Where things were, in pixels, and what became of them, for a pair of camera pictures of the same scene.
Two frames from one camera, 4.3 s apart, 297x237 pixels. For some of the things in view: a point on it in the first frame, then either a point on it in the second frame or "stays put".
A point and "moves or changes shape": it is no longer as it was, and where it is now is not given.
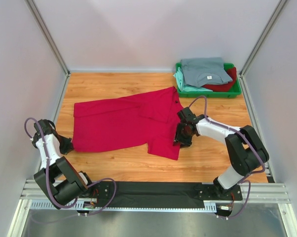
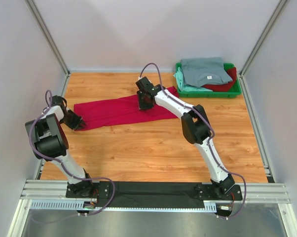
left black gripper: x=67 y=147 -> x=78 y=121
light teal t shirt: x=183 y=88 stays put
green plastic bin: x=235 y=92 stays put
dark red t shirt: x=226 y=87 stays put
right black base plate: x=214 y=192 stays put
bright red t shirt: x=150 y=118 moves or changes shape
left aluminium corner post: x=33 y=8 stays put
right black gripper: x=177 y=138 -> x=142 y=106
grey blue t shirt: x=199 y=71 stays put
